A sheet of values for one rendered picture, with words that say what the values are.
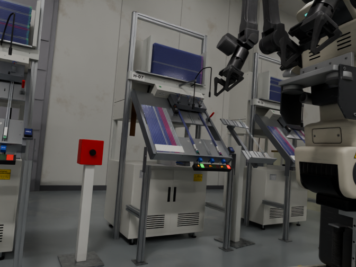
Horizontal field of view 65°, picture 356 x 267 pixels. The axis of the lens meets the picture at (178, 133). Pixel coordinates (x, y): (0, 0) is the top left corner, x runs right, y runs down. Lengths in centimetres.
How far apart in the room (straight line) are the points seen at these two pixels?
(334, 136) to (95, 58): 433
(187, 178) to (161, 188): 26
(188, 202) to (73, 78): 308
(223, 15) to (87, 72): 329
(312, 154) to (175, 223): 158
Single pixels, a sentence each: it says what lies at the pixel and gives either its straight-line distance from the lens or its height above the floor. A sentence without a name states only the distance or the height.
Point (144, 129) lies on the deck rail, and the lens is 204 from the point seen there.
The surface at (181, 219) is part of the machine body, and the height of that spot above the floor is 18.
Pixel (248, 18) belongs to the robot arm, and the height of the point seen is 129.
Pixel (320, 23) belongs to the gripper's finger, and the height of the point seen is 105.
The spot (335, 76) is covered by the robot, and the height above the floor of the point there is 101.
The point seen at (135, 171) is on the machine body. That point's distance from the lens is 217.
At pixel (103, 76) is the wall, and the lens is 494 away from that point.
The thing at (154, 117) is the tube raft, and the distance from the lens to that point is 217.
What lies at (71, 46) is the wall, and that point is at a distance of 494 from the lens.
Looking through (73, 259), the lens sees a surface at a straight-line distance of 205.
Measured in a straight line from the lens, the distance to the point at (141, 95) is 236.
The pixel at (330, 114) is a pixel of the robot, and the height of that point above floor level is 92.
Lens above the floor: 75
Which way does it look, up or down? 3 degrees up
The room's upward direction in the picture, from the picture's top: 4 degrees clockwise
